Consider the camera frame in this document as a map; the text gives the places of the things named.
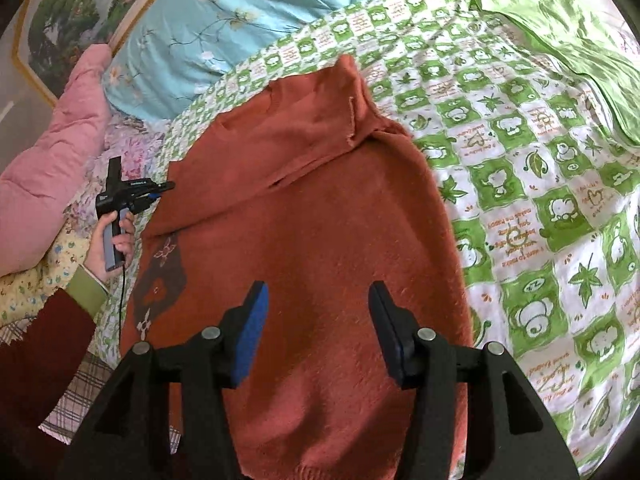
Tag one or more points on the light blue floral quilt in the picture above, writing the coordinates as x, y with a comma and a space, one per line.
215, 25

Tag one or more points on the yellow printed cloth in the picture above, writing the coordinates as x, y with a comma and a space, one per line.
45, 280

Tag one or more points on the purple floral cloth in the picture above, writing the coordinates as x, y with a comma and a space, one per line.
127, 155

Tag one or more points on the rust orange knit sweater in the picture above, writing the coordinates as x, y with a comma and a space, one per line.
320, 240

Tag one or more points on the person's left forearm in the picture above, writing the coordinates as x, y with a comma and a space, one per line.
45, 355

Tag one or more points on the plain green cloth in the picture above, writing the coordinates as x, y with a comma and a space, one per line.
565, 30

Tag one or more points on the pink quilted duvet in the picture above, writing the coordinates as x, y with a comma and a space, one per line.
55, 160

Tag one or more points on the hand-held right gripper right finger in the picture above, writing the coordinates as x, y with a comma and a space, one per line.
389, 330

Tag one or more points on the person's left hand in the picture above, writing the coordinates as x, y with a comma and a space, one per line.
97, 255

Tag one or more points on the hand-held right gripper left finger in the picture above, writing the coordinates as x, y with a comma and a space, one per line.
250, 340

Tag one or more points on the green checkered printed bed sheet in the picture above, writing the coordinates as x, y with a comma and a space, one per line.
525, 170

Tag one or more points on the plaid cloth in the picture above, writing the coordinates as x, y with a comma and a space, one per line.
75, 400

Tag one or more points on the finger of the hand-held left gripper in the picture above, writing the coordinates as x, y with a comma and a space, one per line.
162, 186
150, 199

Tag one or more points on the gold framed landscape picture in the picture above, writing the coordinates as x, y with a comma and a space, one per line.
65, 15

